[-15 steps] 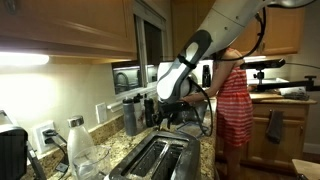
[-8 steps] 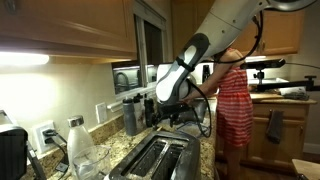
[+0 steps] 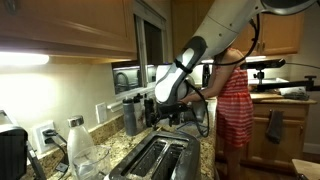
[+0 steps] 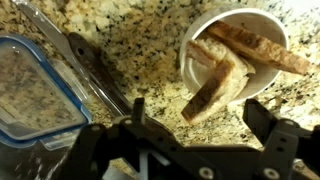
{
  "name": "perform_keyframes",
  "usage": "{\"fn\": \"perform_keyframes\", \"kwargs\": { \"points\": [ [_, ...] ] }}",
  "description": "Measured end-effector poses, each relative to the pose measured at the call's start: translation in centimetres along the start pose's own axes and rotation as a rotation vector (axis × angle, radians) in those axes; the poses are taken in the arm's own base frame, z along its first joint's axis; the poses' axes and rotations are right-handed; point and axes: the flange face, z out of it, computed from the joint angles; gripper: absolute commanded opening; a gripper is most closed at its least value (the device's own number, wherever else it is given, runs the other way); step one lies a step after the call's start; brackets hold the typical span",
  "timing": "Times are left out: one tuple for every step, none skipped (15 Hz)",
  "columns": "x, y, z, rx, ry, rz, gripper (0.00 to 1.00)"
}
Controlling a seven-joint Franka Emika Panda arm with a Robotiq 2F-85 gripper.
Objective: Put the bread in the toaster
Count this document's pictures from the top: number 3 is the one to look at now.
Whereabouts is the stainless steel sink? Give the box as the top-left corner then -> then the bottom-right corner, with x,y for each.
181,99 -> 209,125

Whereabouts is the white wall outlet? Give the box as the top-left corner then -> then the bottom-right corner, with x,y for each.
33,120 -> 58,154

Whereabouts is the dark hanging dish towel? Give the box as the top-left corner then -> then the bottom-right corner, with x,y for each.
265,109 -> 285,145

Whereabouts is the light wooden stool top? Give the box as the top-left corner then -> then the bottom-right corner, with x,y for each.
291,158 -> 320,180

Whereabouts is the white light switch plate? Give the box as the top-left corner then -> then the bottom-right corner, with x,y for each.
95,102 -> 108,124

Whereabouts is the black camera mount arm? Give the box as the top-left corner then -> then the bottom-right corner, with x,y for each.
249,69 -> 320,93

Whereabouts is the clear glass measuring cup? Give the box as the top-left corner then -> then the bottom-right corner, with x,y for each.
72,144 -> 112,180

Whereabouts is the black coffee maker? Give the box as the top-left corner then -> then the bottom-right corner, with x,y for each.
0,109 -> 46,180

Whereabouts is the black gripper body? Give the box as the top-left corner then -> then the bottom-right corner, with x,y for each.
155,101 -> 190,118

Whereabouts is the kitchen window white frame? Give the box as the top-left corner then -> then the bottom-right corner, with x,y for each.
111,13 -> 168,99

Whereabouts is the stainless steel two-slot toaster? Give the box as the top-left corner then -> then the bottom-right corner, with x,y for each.
104,128 -> 202,180

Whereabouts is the clear glass bottle silver cap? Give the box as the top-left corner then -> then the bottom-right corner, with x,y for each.
66,115 -> 96,168

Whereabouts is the woman in red striped dress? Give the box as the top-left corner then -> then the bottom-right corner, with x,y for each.
179,46 -> 255,180

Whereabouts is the wooden lower cabinet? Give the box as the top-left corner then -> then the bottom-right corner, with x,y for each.
214,98 -> 318,174

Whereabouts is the dim under-cabinet light strip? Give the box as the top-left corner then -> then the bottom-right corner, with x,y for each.
201,54 -> 268,64

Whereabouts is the black power plug cable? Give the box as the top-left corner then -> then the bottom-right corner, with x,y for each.
42,129 -> 69,173

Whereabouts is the wooden corner upper cabinet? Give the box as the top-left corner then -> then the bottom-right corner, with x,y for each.
171,0 -> 305,58

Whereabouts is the clear plastic container lid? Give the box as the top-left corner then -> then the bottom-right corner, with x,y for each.
175,120 -> 208,138

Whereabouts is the thick wooden cutting board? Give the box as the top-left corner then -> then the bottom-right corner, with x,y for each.
249,92 -> 284,101

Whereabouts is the white plastic bag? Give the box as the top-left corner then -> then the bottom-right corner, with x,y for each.
279,87 -> 310,101

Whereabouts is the bright under-cabinet light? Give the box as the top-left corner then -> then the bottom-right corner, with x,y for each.
0,51 -> 50,67

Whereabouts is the grey water bottle black cap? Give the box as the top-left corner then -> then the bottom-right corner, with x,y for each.
122,97 -> 138,137

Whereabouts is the tall black grinder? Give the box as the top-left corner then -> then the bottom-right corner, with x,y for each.
201,64 -> 212,88

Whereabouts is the black stereo camera bar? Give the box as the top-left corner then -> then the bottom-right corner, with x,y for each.
239,58 -> 287,71

